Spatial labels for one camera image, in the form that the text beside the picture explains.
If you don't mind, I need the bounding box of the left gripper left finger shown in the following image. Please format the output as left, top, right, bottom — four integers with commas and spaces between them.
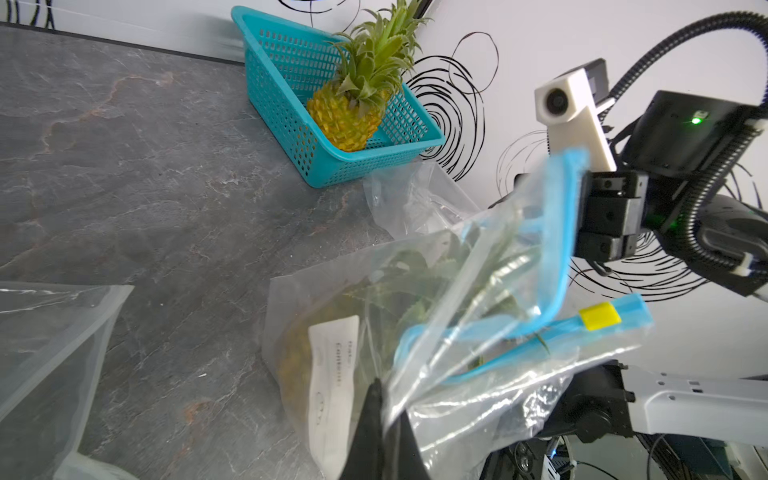
339, 379, 384, 480

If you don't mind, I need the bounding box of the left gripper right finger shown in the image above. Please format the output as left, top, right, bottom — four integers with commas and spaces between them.
386, 411, 430, 480

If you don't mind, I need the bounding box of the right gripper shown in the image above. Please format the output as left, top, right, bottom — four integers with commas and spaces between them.
574, 170, 649, 263

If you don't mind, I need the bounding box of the yellow pineapple green crown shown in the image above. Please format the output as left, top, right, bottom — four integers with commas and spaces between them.
307, 1, 428, 152

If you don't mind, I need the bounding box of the clear zip-top bag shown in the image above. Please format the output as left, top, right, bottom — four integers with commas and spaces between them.
1, 282, 132, 479
363, 160, 480, 240

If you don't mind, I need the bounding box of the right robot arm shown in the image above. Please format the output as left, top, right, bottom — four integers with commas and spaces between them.
535, 11, 767, 301

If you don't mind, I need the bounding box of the teal plastic basket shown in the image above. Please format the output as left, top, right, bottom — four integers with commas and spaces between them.
231, 6, 445, 188

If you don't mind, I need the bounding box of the blue-zip clear bag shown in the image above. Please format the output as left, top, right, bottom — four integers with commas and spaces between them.
263, 149, 653, 479

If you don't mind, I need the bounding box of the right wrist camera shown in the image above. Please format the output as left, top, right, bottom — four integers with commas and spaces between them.
534, 58, 617, 173

